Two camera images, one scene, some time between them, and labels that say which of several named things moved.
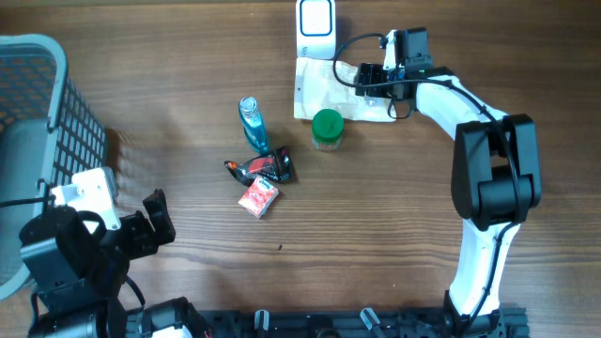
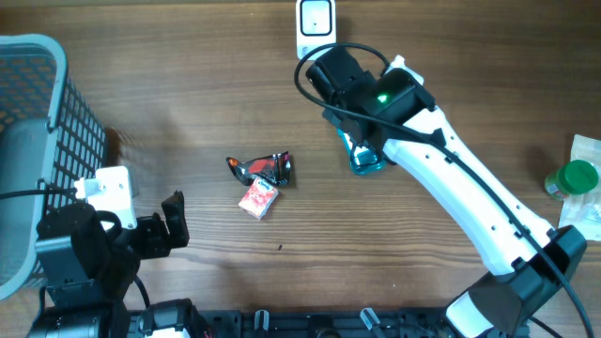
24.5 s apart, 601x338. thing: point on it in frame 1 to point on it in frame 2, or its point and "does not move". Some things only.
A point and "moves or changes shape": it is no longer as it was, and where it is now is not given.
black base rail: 507,323 does not move
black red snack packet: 274,165 does not move
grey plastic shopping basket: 48,134 does not move
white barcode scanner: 315,29 does not move
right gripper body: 377,75 to 337,118
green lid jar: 328,126 to 572,177
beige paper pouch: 315,88 moves or changes shape
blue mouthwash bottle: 254,124 to 363,157
